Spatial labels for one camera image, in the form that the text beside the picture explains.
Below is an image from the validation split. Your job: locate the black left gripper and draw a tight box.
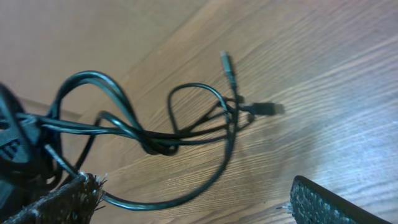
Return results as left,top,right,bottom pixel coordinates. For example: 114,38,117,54
1,84,62,218

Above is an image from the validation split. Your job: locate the black cable bundle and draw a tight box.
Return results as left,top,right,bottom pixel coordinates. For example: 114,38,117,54
15,51,285,212

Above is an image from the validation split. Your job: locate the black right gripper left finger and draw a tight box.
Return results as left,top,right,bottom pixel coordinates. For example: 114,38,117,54
3,173,106,224

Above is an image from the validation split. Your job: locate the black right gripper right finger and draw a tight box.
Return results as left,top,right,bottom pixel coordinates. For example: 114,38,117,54
278,175,388,224

